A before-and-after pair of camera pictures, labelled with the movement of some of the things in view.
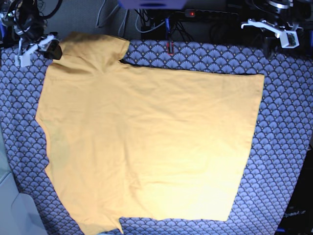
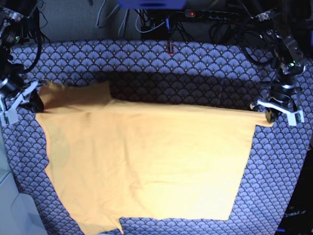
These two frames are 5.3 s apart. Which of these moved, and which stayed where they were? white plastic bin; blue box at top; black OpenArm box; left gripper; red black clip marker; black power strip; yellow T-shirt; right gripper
Moved: left gripper; yellow T-shirt; right gripper
Stayed: black power strip; blue box at top; white plastic bin; red black clip marker; black OpenArm box
